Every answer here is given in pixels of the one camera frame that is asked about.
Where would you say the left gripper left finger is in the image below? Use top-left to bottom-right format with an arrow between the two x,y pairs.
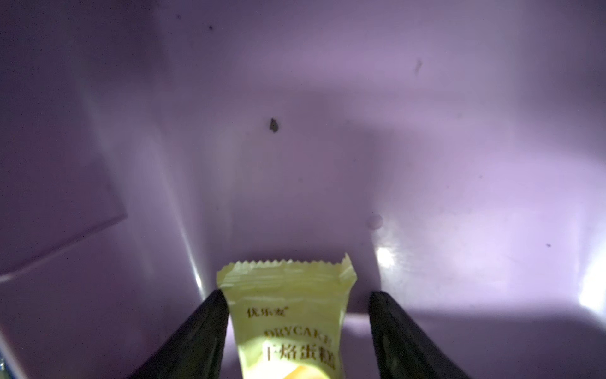
129,290 -> 229,379

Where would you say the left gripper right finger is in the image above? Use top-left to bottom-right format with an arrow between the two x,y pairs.
369,292 -> 470,379

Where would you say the yellow cookie packet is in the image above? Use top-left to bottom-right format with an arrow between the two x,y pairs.
216,256 -> 358,378

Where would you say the purple bottom drawer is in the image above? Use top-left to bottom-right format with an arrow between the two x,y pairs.
1,1 -> 605,378

